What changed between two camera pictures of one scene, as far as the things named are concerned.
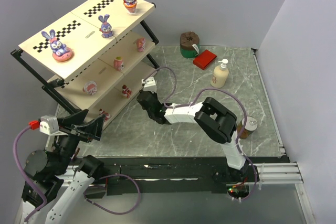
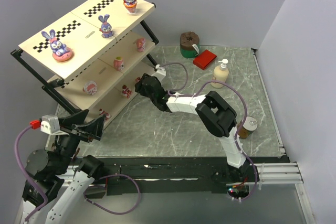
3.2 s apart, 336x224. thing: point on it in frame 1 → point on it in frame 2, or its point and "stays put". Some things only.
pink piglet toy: (140, 43) stays put
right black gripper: (146, 98) → (148, 85)
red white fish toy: (101, 112) stays put
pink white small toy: (90, 87) stays put
